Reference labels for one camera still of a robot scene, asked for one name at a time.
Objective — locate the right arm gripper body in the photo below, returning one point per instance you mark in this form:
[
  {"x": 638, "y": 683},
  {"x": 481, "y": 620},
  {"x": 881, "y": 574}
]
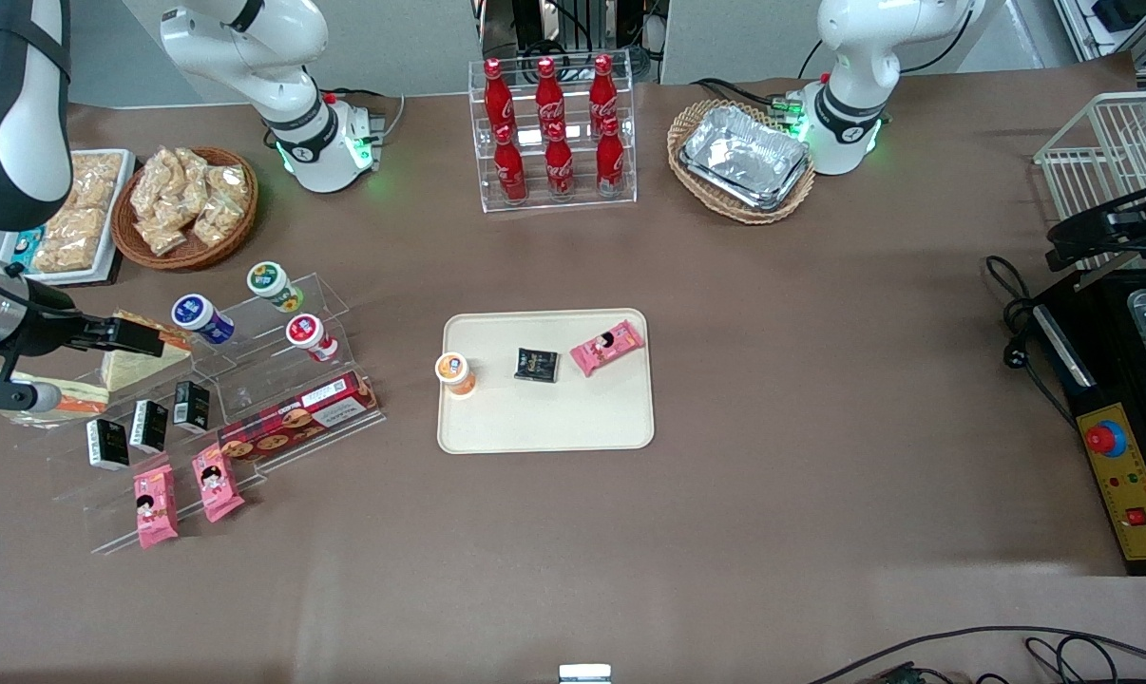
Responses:
[{"x": 43, "y": 330}]

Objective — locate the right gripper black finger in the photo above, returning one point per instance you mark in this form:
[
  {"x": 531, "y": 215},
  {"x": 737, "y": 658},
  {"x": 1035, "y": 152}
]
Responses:
[
  {"x": 141, "y": 338},
  {"x": 88, "y": 334}
]

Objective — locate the sandwich with orange filling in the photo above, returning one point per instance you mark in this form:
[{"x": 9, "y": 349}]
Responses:
[{"x": 79, "y": 404}]

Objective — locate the triangular wrapped sandwich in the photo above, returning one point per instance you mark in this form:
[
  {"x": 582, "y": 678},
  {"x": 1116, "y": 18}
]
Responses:
[{"x": 150, "y": 366}]

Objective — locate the white rectangular snack tray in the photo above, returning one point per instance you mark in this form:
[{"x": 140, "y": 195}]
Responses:
[{"x": 117, "y": 228}]

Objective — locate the beige plastic serving tray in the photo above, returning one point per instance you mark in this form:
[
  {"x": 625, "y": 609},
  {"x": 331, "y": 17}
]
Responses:
[{"x": 544, "y": 418}]

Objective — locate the small blue snack packet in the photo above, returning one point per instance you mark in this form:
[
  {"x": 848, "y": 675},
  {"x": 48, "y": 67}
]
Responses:
[{"x": 27, "y": 252}]

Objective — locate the blue lid yogurt cup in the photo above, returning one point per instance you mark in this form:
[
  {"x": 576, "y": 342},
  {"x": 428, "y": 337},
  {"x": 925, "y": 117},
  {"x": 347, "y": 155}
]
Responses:
[{"x": 200, "y": 318}]

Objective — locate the small black snack box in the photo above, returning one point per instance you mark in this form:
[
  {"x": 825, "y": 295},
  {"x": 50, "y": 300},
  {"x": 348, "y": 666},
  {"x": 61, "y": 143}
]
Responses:
[
  {"x": 149, "y": 427},
  {"x": 536, "y": 366},
  {"x": 108, "y": 445},
  {"x": 191, "y": 407}
]

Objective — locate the clear pack of rice crackers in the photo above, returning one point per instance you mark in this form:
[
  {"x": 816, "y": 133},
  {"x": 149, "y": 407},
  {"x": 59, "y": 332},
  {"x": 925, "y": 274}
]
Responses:
[
  {"x": 93, "y": 180},
  {"x": 69, "y": 242}
]

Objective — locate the dark brown wicker basket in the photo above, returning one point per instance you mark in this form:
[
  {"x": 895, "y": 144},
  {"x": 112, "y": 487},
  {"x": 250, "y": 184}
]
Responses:
[{"x": 193, "y": 258}]

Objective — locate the clear bag of fried snacks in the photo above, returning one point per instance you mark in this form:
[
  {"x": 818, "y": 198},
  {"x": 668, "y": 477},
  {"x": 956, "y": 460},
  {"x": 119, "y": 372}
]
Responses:
[
  {"x": 153, "y": 185},
  {"x": 162, "y": 236},
  {"x": 228, "y": 180},
  {"x": 191, "y": 169},
  {"x": 217, "y": 220}
]

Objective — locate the green lid yogurt cup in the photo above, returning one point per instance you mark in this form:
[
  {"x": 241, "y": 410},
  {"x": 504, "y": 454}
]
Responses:
[{"x": 273, "y": 285}]

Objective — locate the large clear acrylic display stand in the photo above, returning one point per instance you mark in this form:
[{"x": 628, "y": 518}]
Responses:
[{"x": 117, "y": 494}]

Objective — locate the pink cartoon snack packet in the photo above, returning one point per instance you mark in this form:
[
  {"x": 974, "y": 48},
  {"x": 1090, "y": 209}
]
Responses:
[
  {"x": 217, "y": 484},
  {"x": 156, "y": 508},
  {"x": 607, "y": 348}
]

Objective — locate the red lid yogurt cup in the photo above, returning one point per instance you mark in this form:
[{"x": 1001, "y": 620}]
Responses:
[{"x": 310, "y": 337}]

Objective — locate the red plaid cookie box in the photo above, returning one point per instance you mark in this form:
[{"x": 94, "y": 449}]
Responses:
[{"x": 297, "y": 416}]

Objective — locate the small clear acrylic riser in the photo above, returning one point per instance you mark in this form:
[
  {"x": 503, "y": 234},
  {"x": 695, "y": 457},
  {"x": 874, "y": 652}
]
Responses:
[{"x": 331, "y": 294}]

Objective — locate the orange lid yogurt cup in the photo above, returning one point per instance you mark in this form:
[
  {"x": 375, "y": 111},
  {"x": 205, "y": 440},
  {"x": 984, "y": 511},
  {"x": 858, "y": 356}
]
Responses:
[{"x": 455, "y": 372}]

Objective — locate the red cola bottle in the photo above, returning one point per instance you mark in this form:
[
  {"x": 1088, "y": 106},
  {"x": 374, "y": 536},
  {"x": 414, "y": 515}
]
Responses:
[
  {"x": 610, "y": 163},
  {"x": 603, "y": 87},
  {"x": 510, "y": 171},
  {"x": 559, "y": 166},
  {"x": 498, "y": 95},
  {"x": 549, "y": 90}
]

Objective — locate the clear acrylic bottle rack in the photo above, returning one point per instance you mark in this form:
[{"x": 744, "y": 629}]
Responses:
[{"x": 582, "y": 201}]

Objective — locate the light wicker basket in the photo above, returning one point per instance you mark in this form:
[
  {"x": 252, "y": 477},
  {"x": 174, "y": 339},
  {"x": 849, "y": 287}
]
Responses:
[{"x": 692, "y": 190}]

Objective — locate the stacked aluminium foil trays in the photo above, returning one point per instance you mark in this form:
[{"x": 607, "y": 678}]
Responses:
[{"x": 744, "y": 157}]

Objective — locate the silver metal sealing bar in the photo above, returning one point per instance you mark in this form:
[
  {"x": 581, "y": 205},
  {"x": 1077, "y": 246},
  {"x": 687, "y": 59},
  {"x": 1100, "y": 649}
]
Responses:
[{"x": 1064, "y": 347}]

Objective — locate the machine press lever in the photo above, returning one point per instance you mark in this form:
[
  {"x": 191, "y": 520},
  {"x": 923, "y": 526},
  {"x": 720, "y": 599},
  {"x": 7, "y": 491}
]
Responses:
[{"x": 1096, "y": 233}]

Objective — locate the red emergency stop button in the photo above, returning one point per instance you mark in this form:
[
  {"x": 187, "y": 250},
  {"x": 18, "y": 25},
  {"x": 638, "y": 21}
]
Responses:
[{"x": 1105, "y": 438}]

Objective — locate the black sealing machine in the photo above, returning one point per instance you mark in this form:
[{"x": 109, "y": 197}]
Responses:
[{"x": 1115, "y": 380}]

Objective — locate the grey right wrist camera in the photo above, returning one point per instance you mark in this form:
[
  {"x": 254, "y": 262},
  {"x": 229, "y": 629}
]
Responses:
[{"x": 22, "y": 395}]

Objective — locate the red rocker switch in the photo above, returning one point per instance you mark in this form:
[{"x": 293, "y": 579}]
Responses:
[{"x": 1136, "y": 518}]

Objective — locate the aluminium frame structure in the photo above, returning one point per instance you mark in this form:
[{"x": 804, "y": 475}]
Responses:
[{"x": 1115, "y": 28}]

